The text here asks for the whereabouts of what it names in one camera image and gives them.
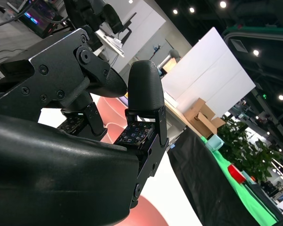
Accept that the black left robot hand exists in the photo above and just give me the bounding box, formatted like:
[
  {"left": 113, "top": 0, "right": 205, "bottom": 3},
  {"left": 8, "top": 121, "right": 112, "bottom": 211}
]
[{"left": 63, "top": 0, "right": 124, "bottom": 51}]

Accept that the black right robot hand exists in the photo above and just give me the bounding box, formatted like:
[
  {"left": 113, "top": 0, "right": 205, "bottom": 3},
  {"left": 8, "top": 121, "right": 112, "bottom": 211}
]
[{"left": 0, "top": 28, "right": 169, "bottom": 226}]

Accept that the white office desk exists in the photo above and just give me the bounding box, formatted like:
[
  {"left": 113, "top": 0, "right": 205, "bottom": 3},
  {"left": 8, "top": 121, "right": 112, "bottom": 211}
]
[{"left": 94, "top": 28, "right": 126, "bottom": 58}]

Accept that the computer case with coloured lights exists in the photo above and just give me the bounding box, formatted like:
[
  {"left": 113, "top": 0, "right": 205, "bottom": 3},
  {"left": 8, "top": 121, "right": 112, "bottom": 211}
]
[{"left": 20, "top": 0, "right": 65, "bottom": 39}]

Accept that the light wooden table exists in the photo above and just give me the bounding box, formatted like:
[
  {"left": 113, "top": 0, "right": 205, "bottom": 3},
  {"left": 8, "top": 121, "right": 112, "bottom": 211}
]
[{"left": 164, "top": 90, "right": 188, "bottom": 132}]

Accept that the white partition board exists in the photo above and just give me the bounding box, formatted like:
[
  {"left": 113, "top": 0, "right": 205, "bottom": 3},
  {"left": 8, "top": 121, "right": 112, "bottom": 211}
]
[{"left": 161, "top": 27, "right": 257, "bottom": 118}]

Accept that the black backdrop cloth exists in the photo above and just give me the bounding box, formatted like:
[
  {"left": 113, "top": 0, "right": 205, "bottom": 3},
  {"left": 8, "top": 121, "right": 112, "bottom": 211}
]
[{"left": 167, "top": 127, "right": 262, "bottom": 226}]

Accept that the brown cardboard box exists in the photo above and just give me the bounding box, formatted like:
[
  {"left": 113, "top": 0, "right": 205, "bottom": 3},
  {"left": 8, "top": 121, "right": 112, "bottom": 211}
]
[{"left": 183, "top": 97, "right": 226, "bottom": 139}]

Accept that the teal plastic container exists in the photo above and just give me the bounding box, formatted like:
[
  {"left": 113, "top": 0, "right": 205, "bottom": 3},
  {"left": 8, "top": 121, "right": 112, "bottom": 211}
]
[{"left": 206, "top": 134, "right": 225, "bottom": 152}]

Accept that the red plastic cup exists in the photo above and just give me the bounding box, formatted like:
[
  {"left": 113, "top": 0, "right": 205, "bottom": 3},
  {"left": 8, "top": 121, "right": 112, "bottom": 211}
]
[{"left": 227, "top": 164, "right": 247, "bottom": 184}]

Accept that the green leafy plant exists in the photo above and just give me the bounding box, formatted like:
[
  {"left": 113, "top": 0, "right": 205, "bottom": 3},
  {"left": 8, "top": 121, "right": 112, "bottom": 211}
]
[{"left": 216, "top": 114, "right": 283, "bottom": 182}]

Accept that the bright green cloth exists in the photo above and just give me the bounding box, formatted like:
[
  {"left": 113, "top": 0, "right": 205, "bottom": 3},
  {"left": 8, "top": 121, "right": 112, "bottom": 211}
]
[{"left": 200, "top": 136, "right": 280, "bottom": 226}]

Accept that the black floor cable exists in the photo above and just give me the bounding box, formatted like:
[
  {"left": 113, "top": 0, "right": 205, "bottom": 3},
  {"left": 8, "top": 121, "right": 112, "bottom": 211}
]
[{"left": 0, "top": 0, "right": 40, "bottom": 29}]

